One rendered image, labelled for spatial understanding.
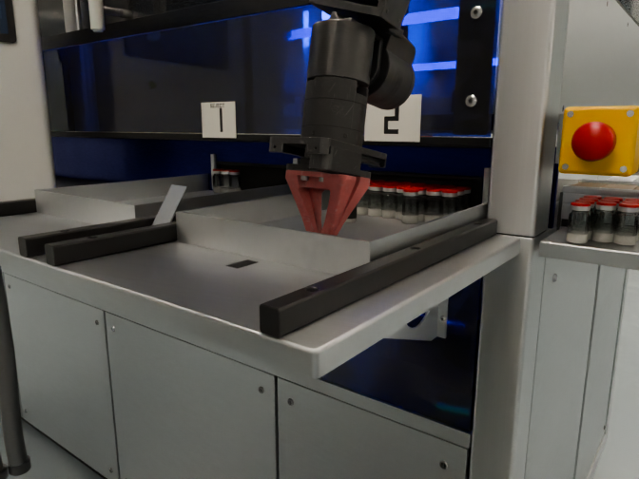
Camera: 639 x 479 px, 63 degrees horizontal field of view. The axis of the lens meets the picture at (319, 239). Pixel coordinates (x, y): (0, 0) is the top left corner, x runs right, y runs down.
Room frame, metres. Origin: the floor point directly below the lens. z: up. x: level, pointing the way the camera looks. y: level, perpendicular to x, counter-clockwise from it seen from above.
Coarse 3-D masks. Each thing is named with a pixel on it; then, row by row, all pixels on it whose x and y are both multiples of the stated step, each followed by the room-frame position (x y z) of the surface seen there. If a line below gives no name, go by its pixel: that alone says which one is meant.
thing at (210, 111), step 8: (208, 104) 0.93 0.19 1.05; (216, 104) 0.92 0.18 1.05; (224, 104) 0.91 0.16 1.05; (232, 104) 0.90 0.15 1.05; (208, 112) 0.94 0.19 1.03; (216, 112) 0.92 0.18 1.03; (224, 112) 0.91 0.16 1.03; (232, 112) 0.90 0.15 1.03; (208, 120) 0.94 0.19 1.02; (216, 120) 0.92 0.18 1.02; (224, 120) 0.91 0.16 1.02; (232, 120) 0.90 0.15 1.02; (208, 128) 0.94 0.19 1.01; (216, 128) 0.92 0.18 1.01; (224, 128) 0.91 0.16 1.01; (232, 128) 0.90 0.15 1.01; (208, 136) 0.94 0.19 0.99; (216, 136) 0.93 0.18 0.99; (224, 136) 0.91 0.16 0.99; (232, 136) 0.90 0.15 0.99
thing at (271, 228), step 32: (192, 224) 0.57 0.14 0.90; (224, 224) 0.54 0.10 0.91; (256, 224) 0.51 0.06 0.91; (288, 224) 0.68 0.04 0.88; (352, 224) 0.68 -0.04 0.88; (384, 224) 0.68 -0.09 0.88; (416, 224) 0.68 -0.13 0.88; (448, 224) 0.56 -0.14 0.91; (256, 256) 0.51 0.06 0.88; (288, 256) 0.49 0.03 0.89; (320, 256) 0.46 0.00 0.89; (352, 256) 0.44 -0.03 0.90; (384, 256) 0.45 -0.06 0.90
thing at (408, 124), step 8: (416, 96) 0.69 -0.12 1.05; (368, 104) 0.74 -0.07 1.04; (408, 104) 0.70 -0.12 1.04; (416, 104) 0.69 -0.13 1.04; (368, 112) 0.74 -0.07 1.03; (376, 112) 0.73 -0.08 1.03; (384, 112) 0.72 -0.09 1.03; (392, 112) 0.72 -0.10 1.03; (400, 112) 0.71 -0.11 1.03; (408, 112) 0.70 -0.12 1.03; (416, 112) 0.69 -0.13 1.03; (368, 120) 0.74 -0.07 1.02; (376, 120) 0.73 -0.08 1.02; (400, 120) 0.71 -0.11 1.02; (408, 120) 0.70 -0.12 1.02; (416, 120) 0.69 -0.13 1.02; (368, 128) 0.74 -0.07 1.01; (376, 128) 0.73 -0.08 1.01; (392, 128) 0.71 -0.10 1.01; (400, 128) 0.71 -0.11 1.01; (408, 128) 0.70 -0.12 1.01; (416, 128) 0.69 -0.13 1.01; (368, 136) 0.74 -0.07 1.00; (376, 136) 0.73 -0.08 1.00; (384, 136) 0.72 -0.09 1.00; (392, 136) 0.71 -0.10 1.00; (400, 136) 0.71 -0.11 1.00; (408, 136) 0.70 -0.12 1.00; (416, 136) 0.69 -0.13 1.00
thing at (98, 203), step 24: (48, 192) 0.77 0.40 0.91; (72, 192) 0.84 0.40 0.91; (96, 192) 0.87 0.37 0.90; (120, 192) 0.90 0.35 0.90; (144, 192) 0.94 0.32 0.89; (192, 192) 1.02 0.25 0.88; (240, 192) 0.78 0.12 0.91; (264, 192) 0.82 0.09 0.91; (288, 192) 0.87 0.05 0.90; (72, 216) 0.73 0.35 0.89; (96, 216) 0.69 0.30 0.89; (120, 216) 0.66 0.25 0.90; (144, 216) 0.65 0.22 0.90
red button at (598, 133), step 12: (576, 132) 0.55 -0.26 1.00; (588, 132) 0.54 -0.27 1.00; (600, 132) 0.53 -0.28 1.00; (612, 132) 0.53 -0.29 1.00; (576, 144) 0.55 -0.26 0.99; (588, 144) 0.54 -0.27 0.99; (600, 144) 0.53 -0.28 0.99; (612, 144) 0.53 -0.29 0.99; (588, 156) 0.54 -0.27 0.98; (600, 156) 0.53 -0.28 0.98
